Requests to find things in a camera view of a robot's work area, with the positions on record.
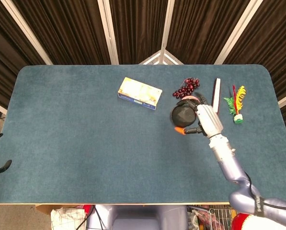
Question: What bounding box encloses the dark red grape bunch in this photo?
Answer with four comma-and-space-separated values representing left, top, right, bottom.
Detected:
172, 77, 201, 99

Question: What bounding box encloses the black printed arm strap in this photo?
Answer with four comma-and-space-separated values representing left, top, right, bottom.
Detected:
252, 195, 264, 215

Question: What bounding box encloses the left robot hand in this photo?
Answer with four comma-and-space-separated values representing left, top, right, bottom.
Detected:
0, 133, 13, 178

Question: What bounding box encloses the red white knitted hat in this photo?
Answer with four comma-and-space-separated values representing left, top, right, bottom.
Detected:
230, 213, 276, 230

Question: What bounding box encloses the folded dark red fan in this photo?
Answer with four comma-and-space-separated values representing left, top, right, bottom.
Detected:
211, 78, 222, 115

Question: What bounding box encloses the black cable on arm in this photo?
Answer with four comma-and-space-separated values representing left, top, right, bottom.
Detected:
244, 172, 286, 216

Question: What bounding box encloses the brown pleated partition screen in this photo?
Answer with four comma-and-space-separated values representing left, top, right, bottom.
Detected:
0, 0, 286, 154

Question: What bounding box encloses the metal wire basket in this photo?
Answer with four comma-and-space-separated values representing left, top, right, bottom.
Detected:
187, 205, 233, 230

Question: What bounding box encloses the colourful feather shuttlecock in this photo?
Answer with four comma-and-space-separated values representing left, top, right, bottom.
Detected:
223, 84, 247, 124

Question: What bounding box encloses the blue felt table cover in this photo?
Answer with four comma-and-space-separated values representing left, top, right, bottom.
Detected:
0, 64, 286, 205

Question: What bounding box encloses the lavender robot torso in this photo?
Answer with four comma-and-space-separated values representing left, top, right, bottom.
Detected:
86, 204, 189, 230

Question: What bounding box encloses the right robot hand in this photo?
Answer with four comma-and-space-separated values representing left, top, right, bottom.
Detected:
174, 92, 224, 139

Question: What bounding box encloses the blue yellow cardboard box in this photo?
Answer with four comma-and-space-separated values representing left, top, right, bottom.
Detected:
117, 77, 163, 112

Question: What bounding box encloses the white checked bag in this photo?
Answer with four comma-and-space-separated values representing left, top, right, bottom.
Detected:
50, 207, 87, 230

